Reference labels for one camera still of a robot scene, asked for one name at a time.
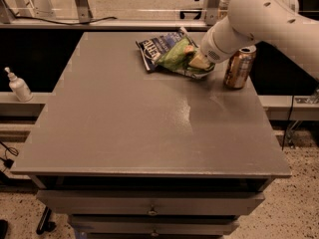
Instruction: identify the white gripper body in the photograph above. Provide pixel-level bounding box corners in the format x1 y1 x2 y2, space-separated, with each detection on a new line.
200 27 236 63

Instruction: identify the green jalapeno chip bag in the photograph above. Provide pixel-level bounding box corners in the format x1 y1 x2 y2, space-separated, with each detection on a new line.
156 37 215 79

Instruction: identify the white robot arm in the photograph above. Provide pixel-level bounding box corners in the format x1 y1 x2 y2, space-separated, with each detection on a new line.
190 0 319 78

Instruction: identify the blue chip bag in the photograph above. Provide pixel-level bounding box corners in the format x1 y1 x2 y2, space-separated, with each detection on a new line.
136 27 187 73

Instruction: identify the gold soda can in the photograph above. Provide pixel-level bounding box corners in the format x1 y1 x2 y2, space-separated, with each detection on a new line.
223 45 256 90

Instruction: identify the white pump bottle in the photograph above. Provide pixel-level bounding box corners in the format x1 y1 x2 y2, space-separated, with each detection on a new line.
5 67 33 102

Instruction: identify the grey lower drawer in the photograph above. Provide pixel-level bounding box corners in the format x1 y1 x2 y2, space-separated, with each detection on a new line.
69 215 239 236

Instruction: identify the grey drawer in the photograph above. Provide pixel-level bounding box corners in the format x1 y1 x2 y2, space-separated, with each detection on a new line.
37 190 265 216
69 215 239 236

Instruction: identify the grey top drawer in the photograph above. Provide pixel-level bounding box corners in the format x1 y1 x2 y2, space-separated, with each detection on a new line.
37 190 265 216

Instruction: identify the metal bracket right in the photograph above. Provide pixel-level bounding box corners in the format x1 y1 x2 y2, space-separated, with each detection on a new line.
203 0 220 26

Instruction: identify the metal bracket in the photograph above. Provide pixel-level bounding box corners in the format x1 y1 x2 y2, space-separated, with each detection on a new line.
74 0 93 24
203 0 220 26

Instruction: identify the metal bracket left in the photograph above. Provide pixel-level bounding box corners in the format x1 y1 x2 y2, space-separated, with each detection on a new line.
74 0 93 24

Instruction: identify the black cable on shelf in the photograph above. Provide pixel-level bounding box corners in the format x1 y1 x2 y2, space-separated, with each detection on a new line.
13 15 118 26

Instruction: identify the black cable at left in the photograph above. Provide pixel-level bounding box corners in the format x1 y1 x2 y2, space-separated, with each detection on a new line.
0 140 20 171

